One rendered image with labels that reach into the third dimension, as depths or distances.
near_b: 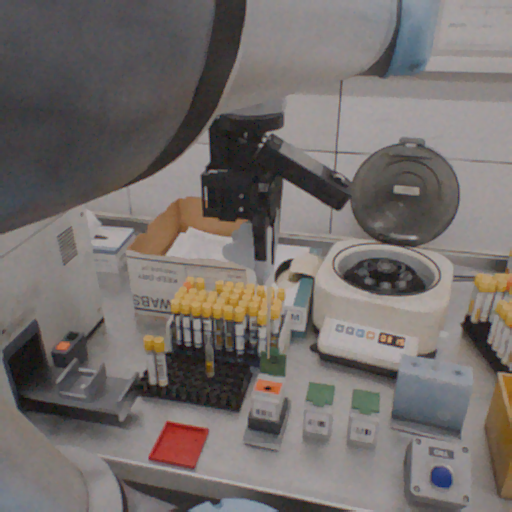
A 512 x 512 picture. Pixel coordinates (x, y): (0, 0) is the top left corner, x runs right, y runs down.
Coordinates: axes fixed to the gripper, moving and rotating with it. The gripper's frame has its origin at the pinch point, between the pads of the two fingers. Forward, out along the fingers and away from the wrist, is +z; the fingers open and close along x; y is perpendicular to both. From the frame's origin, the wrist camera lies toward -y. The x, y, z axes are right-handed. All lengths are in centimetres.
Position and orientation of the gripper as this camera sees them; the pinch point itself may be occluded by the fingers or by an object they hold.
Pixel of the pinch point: (268, 273)
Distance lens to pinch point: 64.2
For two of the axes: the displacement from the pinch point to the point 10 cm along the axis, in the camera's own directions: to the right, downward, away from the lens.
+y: -9.7, -1.2, 2.1
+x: -2.4, 4.6, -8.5
